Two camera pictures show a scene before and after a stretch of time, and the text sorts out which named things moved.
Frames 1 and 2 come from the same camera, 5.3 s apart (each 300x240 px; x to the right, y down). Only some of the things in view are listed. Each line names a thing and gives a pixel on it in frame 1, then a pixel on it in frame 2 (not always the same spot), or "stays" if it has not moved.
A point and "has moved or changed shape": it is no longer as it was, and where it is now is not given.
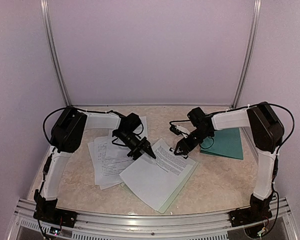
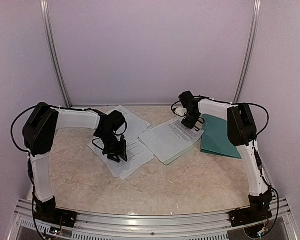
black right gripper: [184, 146] -> [190, 125]
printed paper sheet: [154, 179] -> [166, 139]
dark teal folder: [226, 142] stays
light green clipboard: [186, 178] -> [174, 157]
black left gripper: [146, 147] -> [121, 151]
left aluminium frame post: [54, 54] stays
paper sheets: [109, 160] has moved or changed shape
